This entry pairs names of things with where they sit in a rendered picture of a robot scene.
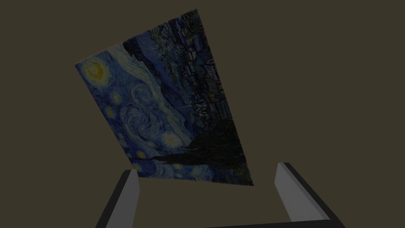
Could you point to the blue starry night painting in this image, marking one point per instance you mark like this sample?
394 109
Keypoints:
158 104

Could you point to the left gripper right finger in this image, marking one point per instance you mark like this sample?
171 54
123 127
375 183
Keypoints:
300 196

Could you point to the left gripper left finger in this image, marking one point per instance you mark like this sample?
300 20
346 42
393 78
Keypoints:
121 202

